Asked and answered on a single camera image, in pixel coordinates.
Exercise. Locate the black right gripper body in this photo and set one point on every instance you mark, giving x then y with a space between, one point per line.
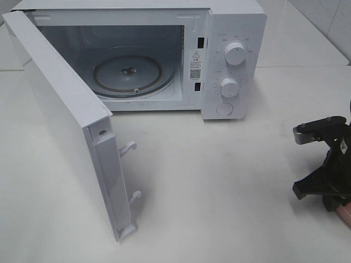
335 171

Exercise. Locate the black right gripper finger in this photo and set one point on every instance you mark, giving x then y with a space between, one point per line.
331 203
311 185

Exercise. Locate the pink round plate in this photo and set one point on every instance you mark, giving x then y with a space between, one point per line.
344 212

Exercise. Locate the round white door button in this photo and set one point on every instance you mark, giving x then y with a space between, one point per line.
224 109

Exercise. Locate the white microwave door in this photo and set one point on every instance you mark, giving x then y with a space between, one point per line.
78 121

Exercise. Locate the lower white timer knob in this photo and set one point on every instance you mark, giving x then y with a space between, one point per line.
229 87

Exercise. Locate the upper white power knob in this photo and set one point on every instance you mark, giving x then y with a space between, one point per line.
235 53

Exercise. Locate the white microwave oven body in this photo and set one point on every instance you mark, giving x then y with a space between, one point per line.
191 35

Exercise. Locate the glass microwave turntable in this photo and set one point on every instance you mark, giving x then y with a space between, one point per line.
130 76

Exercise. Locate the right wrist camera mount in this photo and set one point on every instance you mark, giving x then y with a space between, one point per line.
327 129

